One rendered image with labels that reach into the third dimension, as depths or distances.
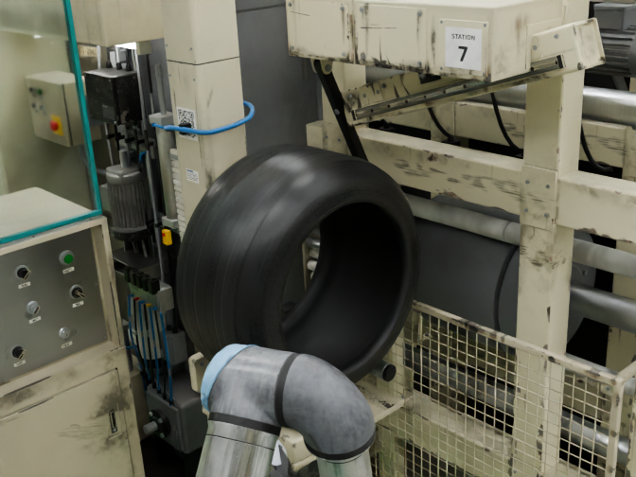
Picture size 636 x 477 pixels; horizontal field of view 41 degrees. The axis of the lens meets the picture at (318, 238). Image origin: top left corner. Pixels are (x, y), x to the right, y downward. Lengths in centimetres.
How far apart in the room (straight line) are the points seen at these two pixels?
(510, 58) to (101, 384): 135
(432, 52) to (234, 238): 56
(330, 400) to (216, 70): 97
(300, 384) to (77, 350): 115
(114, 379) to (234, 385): 108
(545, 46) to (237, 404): 96
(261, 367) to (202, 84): 86
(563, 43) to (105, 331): 138
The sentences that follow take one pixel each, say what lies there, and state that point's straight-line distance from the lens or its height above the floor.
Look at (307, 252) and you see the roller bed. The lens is 248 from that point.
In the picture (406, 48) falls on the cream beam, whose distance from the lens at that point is 185.
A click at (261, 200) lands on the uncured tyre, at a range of 175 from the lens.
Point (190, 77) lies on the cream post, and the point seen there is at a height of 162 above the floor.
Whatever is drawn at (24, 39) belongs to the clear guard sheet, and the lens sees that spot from 209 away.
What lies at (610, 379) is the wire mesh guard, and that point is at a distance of 196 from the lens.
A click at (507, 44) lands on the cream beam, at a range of 175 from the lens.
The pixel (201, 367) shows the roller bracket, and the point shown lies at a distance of 216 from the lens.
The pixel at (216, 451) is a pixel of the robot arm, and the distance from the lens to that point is 133.
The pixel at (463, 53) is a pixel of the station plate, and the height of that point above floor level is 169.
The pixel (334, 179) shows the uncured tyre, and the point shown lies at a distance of 180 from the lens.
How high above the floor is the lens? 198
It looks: 22 degrees down
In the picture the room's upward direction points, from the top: 3 degrees counter-clockwise
